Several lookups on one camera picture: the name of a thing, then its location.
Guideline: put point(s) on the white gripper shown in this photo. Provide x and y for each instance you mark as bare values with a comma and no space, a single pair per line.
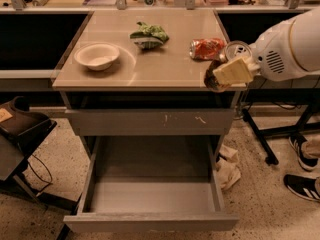
274,52

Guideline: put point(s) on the orange soda can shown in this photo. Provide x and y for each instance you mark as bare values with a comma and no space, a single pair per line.
230,51

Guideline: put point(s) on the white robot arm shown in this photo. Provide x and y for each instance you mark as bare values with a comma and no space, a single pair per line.
305,40

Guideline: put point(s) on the crushed orange can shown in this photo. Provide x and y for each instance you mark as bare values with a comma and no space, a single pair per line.
205,49

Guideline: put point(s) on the grey drawer cabinet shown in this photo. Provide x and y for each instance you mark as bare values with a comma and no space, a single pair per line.
161,78

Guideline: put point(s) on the closed grey top drawer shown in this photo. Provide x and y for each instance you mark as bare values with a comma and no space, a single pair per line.
150,122

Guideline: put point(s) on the open grey middle drawer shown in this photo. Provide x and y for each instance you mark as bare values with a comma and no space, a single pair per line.
152,184

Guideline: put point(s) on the black stand base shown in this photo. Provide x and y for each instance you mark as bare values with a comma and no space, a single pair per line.
302,125

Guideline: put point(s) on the black sneaker far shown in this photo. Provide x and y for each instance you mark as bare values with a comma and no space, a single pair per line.
308,150

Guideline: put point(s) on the black sneaker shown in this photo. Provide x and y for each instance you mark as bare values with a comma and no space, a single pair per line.
308,150
303,187

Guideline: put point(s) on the green chip bag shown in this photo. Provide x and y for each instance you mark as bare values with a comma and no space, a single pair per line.
149,36

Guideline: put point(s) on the black sneaker near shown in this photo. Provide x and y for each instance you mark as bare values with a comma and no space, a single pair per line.
303,187

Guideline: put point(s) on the white paper bowl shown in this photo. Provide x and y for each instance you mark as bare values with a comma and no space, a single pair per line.
97,56

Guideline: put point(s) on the black chair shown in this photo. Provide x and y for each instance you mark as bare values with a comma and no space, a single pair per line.
21,133

